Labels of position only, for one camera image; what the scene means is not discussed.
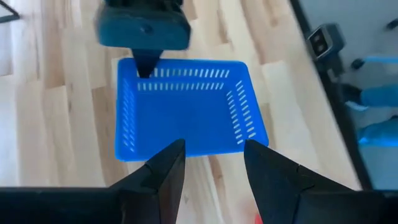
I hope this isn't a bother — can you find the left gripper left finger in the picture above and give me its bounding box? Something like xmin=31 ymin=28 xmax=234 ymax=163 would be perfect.
xmin=108 ymin=139 xmax=187 ymax=224

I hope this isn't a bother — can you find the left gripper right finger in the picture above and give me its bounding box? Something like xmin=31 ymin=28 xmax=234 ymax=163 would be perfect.
xmin=243 ymin=139 xmax=361 ymax=224

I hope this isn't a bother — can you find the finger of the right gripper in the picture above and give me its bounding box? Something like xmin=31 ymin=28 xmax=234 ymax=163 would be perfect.
xmin=132 ymin=48 xmax=162 ymax=79

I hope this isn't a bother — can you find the blue slotted plastic basket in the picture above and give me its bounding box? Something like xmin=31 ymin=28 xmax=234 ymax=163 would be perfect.
xmin=114 ymin=57 xmax=270 ymax=162

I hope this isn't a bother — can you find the blue office chair base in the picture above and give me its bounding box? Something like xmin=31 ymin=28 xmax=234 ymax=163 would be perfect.
xmin=343 ymin=54 xmax=398 ymax=147

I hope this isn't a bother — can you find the grey floor outlet box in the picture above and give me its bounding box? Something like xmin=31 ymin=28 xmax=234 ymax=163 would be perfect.
xmin=306 ymin=23 xmax=346 ymax=62

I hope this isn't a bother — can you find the black table edge rail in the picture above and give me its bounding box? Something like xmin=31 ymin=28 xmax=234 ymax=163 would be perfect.
xmin=289 ymin=0 xmax=374 ymax=191

